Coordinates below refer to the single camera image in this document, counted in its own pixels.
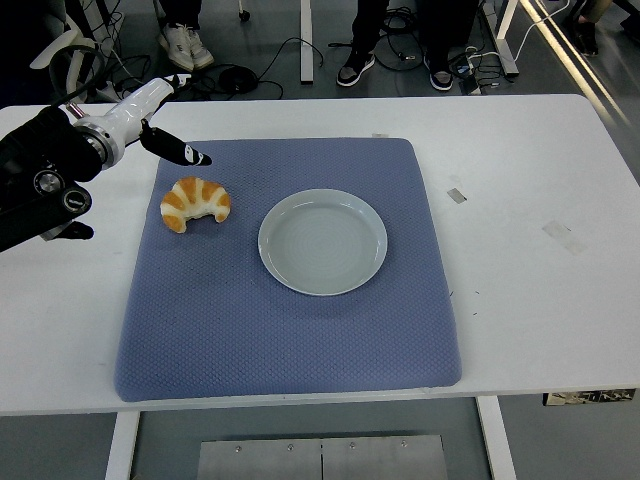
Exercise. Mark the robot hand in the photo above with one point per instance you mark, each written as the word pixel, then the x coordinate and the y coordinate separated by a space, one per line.
pixel 135 107

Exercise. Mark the croissant bread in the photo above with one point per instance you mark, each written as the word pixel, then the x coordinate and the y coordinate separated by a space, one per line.
pixel 192 195

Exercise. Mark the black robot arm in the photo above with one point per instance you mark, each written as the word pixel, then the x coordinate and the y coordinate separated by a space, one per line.
pixel 45 145

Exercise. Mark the grey round plate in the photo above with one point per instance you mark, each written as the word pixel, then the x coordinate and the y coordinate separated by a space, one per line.
pixel 320 250

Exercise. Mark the white power strip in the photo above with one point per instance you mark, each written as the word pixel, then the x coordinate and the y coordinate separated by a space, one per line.
pixel 107 92

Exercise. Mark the person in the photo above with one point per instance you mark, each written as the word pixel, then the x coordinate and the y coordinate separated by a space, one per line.
pixel 587 37
pixel 355 65
pixel 182 47

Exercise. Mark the white office chair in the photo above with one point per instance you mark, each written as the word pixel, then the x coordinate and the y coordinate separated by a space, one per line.
pixel 60 42

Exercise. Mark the black chair caster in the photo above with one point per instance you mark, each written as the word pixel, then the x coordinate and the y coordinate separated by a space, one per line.
pixel 244 16

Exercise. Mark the blue quilted mat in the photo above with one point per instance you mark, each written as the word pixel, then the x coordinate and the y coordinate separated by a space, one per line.
pixel 250 340

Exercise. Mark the grey tape piece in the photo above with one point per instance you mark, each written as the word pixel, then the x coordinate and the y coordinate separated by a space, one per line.
pixel 456 195

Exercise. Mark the black power adapter box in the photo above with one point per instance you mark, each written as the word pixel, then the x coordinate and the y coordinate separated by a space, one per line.
pixel 470 85

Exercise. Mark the white table leg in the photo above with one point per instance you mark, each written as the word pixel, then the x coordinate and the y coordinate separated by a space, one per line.
pixel 497 440
pixel 122 445

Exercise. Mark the white desk leg with foot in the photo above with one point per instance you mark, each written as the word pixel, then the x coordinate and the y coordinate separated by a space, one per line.
pixel 506 20

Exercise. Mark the clear tape piece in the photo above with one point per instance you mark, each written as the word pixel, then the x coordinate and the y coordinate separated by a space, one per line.
pixel 562 237

